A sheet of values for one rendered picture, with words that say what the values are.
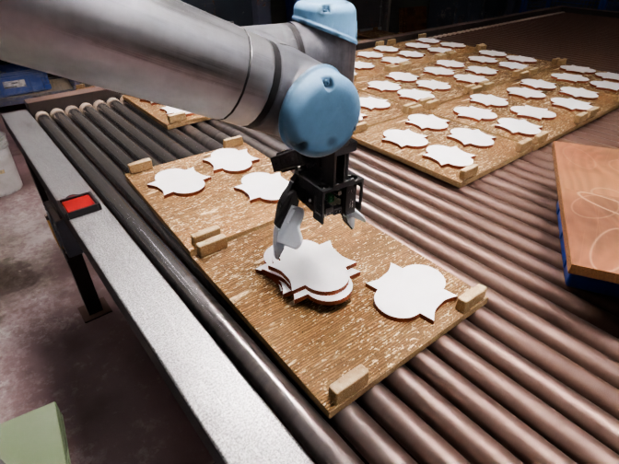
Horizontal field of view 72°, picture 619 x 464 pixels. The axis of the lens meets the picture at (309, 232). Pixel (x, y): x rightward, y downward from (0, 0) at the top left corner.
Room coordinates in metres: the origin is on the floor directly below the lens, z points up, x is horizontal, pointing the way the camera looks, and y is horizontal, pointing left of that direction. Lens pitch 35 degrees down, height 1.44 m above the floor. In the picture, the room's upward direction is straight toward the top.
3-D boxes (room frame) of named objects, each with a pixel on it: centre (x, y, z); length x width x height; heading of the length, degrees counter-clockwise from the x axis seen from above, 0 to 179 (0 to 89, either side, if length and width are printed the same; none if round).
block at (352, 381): (0.35, -0.05, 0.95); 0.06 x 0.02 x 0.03; 128
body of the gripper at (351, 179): (0.55, -0.02, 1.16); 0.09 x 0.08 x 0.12; 34
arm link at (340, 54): (0.55, -0.02, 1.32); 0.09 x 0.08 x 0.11; 118
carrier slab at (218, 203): (0.93, 0.21, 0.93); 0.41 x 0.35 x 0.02; 36
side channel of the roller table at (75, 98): (2.80, -0.55, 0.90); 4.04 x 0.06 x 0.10; 129
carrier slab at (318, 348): (0.59, -0.04, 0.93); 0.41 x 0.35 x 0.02; 38
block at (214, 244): (0.66, 0.19, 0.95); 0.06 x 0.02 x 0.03; 128
